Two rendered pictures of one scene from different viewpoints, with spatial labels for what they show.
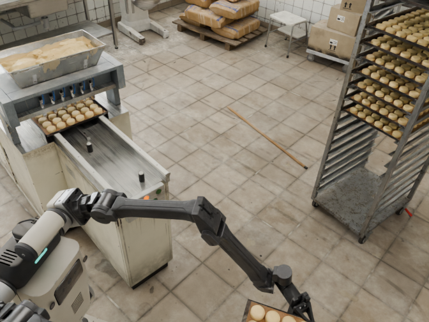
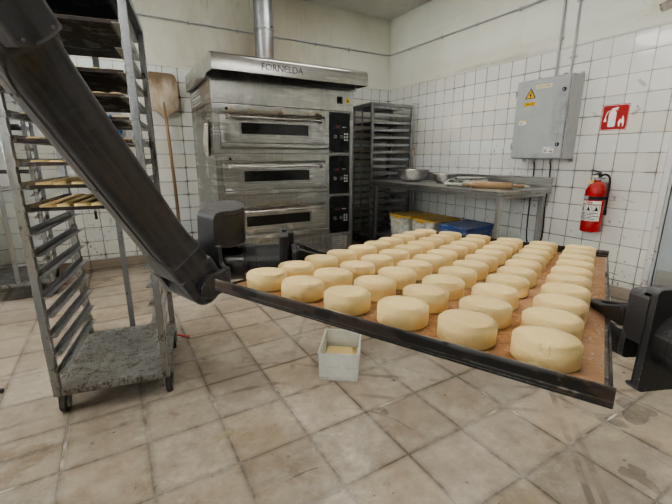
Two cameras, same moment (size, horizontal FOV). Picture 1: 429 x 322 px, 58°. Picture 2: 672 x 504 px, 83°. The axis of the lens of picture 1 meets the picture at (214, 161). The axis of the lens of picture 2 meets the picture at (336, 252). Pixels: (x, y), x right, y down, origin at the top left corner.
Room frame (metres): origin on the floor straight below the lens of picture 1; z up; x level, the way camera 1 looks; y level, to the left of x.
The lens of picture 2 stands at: (0.46, 0.23, 1.16)
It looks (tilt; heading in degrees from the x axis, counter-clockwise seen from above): 14 degrees down; 289
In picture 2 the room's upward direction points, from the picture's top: straight up
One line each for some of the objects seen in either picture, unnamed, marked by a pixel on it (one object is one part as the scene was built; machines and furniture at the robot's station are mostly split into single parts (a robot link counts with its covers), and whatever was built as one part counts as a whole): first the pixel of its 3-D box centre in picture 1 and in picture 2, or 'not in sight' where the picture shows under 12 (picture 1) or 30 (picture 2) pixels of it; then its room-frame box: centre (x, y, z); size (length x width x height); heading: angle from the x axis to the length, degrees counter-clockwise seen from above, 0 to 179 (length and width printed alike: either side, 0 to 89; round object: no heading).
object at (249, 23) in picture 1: (237, 25); not in sight; (5.42, -0.24, 0.19); 0.72 x 0.42 x 0.15; 143
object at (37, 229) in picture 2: (368, 107); (58, 219); (2.29, -1.04, 0.87); 0.64 x 0.03 x 0.03; 129
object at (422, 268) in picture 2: not in sight; (414, 269); (0.52, -0.30, 1.00); 0.05 x 0.05 x 0.02
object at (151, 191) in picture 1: (145, 202); not in sight; (1.41, 0.36, 0.77); 0.24 x 0.04 x 0.14; 134
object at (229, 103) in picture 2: not in sight; (277, 172); (2.45, -3.62, 1.00); 1.56 x 1.20 x 2.01; 49
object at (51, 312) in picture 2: (353, 147); (71, 290); (2.29, -1.04, 0.51); 0.64 x 0.03 x 0.03; 129
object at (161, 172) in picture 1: (78, 99); not in sight; (2.22, 0.93, 0.87); 2.01 x 0.03 x 0.07; 44
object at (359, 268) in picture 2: not in sight; (357, 270); (0.59, -0.26, 1.01); 0.05 x 0.05 x 0.02
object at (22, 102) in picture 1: (61, 96); not in sight; (2.04, 0.96, 1.01); 0.72 x 0.33 x 0.34; 134
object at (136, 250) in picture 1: (117, 204); not in sight; (1.67, 0.61, 0.45); 0.70 x 0.34 x 0.90; 44
